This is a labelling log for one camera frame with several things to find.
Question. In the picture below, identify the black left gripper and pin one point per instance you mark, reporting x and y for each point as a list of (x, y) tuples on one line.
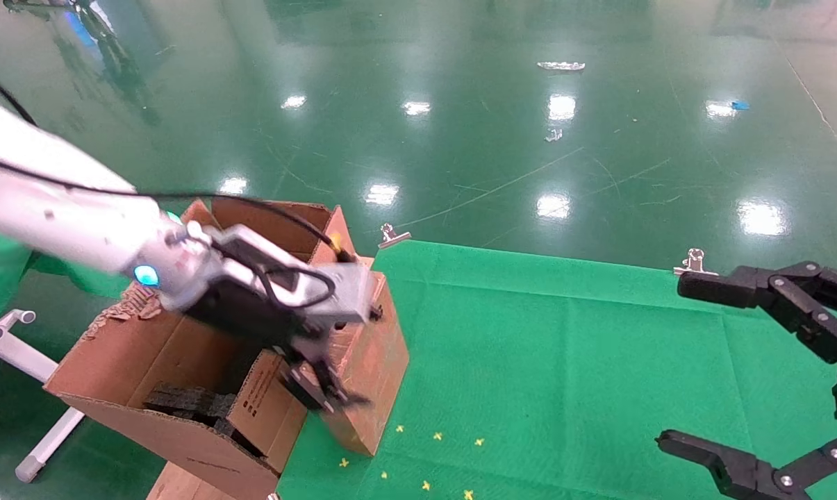
[(251, 323)]

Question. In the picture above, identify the small brown cardboard box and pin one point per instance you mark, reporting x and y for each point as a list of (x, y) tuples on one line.
[(380, 389)]

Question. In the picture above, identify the large open cardboard carton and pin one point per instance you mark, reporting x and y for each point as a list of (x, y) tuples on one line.
[(112, 361)]

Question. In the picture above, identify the black foam insert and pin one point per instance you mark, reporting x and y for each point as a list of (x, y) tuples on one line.
[(182, 401)]

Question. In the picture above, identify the small grey floor litter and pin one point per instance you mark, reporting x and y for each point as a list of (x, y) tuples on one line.
[(553, 135)]

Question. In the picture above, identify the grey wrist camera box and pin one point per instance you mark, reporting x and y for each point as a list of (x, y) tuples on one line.
[(352, 292)]

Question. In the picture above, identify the white tube frame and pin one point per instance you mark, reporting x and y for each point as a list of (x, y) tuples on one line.
[(46, 444)]

